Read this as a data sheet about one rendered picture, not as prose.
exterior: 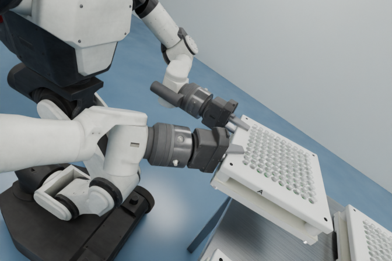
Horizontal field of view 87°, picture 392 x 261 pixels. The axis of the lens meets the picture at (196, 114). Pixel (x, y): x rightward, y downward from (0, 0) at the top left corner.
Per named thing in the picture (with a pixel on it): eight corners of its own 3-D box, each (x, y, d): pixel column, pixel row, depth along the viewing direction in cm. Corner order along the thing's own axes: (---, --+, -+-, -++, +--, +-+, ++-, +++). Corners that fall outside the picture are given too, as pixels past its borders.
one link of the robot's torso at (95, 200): (41, 204, 95) (93, 183, 70) (77, 175, 112) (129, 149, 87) (63, 228, 98) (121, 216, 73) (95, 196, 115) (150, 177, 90)
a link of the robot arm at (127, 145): (175, 126, 39) (111, 116, 35) (164, 182, 39) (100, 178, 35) (164, 119, 49) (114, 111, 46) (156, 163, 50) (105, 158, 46)
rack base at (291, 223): (302, 169, 64) (307, 164, 62) (310, 245, 43) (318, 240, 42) (232, 130, 67) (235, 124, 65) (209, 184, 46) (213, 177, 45)
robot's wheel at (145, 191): (118, 194, 132) (135, 186, 121) (123, 189, 136) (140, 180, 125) (138, 217, 135) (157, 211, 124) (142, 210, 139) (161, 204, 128)
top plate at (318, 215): (313, 159, 61) (318, 154, 60) (327, 235, 41) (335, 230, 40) (240, 118, 64) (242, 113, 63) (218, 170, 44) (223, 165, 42)
